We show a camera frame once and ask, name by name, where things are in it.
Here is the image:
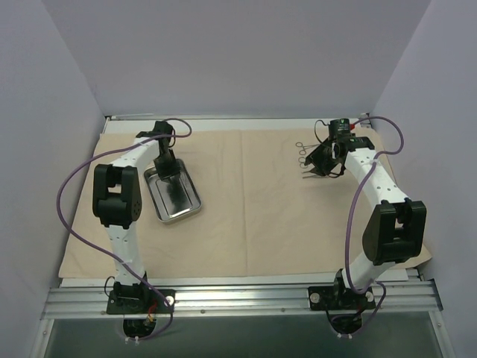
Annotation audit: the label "steel instrument tray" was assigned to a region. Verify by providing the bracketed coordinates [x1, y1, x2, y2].
[144, 159, 202, 224]

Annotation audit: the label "steel forceps with ring handles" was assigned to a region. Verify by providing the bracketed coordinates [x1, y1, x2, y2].
[295, 142, 317, 156]

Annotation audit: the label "beige cloth kit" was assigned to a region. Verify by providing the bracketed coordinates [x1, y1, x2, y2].
[57, 125, 433, 279]

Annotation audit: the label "steel surgical scissors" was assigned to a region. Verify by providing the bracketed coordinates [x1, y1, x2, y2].
[298, 157, 310, 168]

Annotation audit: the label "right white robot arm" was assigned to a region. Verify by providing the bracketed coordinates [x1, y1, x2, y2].
[305, 119, 427, 308]

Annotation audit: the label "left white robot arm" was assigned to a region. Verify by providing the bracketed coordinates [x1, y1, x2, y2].
[92, 121, 180, 313]

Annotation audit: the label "back aluminium rail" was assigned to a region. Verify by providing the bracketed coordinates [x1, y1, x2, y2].
[105, 113, 370, 121]

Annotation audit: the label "aluminium rail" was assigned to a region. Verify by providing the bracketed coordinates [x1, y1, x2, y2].
[42, 280, 443, 319]
[105, 113, 370, 121]

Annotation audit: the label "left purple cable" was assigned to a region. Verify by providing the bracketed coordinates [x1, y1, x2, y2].
[55, 118, 193, 342]

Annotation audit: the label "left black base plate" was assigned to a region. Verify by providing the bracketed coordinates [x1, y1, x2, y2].
[106, 287, 174, 315]

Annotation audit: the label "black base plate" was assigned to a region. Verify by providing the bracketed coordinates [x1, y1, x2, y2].
[106, 287, 174, 315]
[307, 286, 376, 311]

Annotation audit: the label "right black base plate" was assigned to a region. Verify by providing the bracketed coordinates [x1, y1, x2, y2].
[307, 286, 376, 311]

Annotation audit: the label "front aluminium rail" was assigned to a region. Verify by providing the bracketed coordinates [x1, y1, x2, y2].
[42, 280, 443, 319]

